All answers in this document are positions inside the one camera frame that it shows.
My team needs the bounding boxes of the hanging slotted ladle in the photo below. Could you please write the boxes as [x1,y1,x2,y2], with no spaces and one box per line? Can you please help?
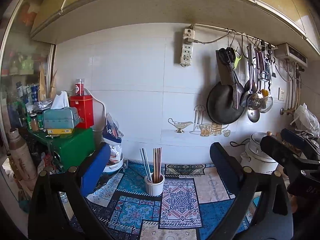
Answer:
[247,43,264,110]

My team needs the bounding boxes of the overhead kitchen cabinet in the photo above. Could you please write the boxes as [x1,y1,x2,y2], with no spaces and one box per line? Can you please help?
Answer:
[31,0,319,60]

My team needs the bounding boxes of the dark purple chopstick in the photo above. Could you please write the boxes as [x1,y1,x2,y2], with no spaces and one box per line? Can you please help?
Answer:
[157,148,162,183]

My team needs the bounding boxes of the green metal box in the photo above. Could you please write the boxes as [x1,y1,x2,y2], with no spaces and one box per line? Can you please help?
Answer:
[28,128,95,172]

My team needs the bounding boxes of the brown thermos bottle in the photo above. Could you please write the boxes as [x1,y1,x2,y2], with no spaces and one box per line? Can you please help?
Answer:
[9,128,37,181]

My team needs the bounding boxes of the white ceramic utensil holder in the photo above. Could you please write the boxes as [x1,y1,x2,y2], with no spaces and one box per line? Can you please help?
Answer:
[144,174,165,197]

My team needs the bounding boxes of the light wooden chopstick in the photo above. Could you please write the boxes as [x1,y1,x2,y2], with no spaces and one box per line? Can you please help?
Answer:
[153,148,158,184]

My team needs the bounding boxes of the white rice cooker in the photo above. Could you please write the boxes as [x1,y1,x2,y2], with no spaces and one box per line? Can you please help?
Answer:
[240,132,278,174]

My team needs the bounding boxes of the hanging black scissors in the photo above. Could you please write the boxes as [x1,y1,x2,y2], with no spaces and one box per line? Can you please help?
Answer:
[218,47,236,69]

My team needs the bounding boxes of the patterned patchwork table mat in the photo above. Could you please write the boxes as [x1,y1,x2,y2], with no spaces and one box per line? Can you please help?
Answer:
[69,160,261,240]

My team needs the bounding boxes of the white and blue plastic bag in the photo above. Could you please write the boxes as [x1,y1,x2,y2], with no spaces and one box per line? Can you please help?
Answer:
[102,113,123,163]

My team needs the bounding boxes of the white round plastic tub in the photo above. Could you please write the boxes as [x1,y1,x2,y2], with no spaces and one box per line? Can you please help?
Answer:
[103,154,124,173]

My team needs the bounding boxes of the black hanging wok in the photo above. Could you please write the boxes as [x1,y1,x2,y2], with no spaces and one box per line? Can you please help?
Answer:
[206,82,245,125]

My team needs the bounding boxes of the white wall power strip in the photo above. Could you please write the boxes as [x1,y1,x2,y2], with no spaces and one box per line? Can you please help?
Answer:
[180,28,195,67]

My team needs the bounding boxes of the teal tissue box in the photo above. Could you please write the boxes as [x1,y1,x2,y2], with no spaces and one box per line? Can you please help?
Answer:
[43,107,80,129]

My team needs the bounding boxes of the white wall water heater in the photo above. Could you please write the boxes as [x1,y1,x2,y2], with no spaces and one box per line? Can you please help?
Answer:
[274,43,308,67]

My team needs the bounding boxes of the red tin box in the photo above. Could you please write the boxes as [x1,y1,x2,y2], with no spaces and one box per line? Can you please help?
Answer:
[70,95,94,129]

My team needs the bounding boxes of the red cylindrical can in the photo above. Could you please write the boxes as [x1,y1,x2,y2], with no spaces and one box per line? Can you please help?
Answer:
[75,79,85,96]

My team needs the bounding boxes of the grey metal chopstick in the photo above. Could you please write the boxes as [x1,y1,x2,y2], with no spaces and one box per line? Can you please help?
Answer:
[142,148,153,183]

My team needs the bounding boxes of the yellow flat tin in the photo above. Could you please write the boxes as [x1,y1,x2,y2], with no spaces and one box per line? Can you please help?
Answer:
[47,128,73,134]

